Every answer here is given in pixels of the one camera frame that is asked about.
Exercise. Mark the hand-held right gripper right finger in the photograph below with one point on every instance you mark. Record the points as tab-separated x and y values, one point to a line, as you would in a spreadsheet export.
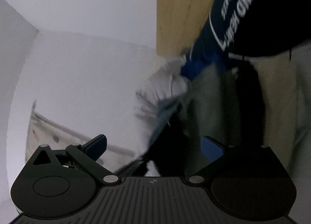
213	152

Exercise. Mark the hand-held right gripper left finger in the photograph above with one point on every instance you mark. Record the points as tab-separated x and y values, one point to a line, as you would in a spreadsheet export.
97	147

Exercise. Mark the dark cloth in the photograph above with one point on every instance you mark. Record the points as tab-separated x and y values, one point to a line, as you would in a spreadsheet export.
175	156

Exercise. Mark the white fruit print cloth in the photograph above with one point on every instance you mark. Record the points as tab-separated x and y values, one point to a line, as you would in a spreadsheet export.
48	131

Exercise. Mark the person's grey-green jacket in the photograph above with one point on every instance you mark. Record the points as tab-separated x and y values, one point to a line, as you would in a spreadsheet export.
206	97

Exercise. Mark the grey long-sleeve garment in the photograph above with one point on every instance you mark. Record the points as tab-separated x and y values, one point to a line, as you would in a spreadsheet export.
286	104

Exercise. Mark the person's black printed shirt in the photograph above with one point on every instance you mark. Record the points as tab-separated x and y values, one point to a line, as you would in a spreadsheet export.
267	7

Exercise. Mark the wooden bed frame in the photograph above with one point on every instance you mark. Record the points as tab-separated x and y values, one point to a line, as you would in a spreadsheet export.
182	7

